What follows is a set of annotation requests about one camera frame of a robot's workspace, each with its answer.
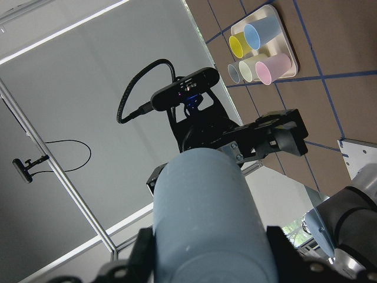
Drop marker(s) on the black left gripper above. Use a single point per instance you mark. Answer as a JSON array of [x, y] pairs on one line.
[[276, 131]]

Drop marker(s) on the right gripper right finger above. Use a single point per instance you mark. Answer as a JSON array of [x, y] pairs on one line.
[[291, 265]]

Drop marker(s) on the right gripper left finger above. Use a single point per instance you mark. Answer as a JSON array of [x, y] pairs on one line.
[[138, 267]]

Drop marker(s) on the light blue plastic cup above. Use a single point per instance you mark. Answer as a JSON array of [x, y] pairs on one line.
[[206, 224]]

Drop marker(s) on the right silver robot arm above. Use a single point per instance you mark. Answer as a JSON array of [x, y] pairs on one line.
[[346, 221]]

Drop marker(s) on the grey plastic cup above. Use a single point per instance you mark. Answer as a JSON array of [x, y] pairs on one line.
[[234, 72]]

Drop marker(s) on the cream plastic cup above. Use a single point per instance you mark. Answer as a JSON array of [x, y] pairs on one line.
[[247, 67]]

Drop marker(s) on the pink plastic cup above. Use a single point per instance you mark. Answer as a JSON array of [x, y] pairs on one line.
[[270, 69]]

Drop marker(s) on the yellow plastic cup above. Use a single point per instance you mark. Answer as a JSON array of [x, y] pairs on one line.
[[239, 45]]

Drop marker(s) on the blue cup in tray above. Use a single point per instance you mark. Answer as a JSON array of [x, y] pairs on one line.
[[260, 32]]

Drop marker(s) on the cream plastic tray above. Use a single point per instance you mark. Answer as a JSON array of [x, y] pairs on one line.
[[280, 44]]

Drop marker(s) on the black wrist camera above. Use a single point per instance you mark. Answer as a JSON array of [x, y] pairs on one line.
[[188, 87]]

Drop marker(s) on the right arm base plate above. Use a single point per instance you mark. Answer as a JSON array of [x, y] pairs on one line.
[[357, 154]]

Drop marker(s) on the black overhead camera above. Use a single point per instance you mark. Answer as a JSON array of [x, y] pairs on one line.
[[24, 167]]

